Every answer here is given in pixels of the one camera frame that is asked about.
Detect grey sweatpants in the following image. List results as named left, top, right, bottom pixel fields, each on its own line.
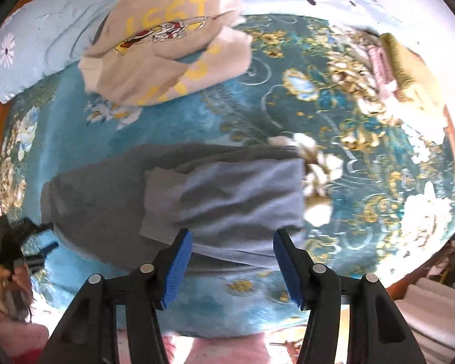
left=41, top=143, right=305, bottom=275

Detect pink and olive folded clothes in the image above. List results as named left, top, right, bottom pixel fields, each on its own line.
left=379, top=33, right=443, bottom=109

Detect left hand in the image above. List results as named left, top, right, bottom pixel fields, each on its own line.
left=0, top=259, right=32, bottom=322

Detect white folded bedding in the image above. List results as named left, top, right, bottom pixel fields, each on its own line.
left=395, top=278, right=455, bottom=363

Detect teal floral blanket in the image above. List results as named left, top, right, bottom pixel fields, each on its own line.
left=0, top=15, right=455, bottom=337

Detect light blue floral duvet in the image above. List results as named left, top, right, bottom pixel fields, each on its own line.
left=0, top=0, right=403, bottom=105

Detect beige fleece sweater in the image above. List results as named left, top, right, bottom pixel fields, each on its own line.
left=79, top=0, right=252, bottom=106

